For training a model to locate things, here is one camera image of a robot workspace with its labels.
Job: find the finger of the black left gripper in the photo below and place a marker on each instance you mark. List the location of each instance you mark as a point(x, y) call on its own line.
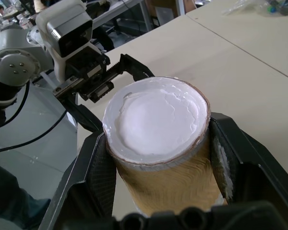
point(84, 115)
point(136, 69)

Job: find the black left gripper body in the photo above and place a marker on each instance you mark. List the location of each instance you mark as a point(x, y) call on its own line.
point(91, 69)

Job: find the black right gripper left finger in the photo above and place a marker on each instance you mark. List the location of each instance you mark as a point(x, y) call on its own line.
point(86, 182)

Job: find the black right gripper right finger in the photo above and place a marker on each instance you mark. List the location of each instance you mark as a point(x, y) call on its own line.
point(254, 172)

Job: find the brown paper cup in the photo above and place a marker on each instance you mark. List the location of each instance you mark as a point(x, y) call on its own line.
point(158, 119)

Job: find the black office chair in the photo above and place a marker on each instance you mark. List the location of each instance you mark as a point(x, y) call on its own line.
point(105, 38)

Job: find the grey background desk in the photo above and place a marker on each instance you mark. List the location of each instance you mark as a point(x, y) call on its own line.
point(120, 9)

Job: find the dark teal cloth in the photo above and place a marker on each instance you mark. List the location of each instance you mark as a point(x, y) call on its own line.
point(12, 198)

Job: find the clear plastic wrap pile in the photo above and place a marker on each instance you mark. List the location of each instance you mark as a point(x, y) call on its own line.
point(254, 7)

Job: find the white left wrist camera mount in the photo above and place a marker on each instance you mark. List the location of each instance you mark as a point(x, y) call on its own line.
point(69, 14)

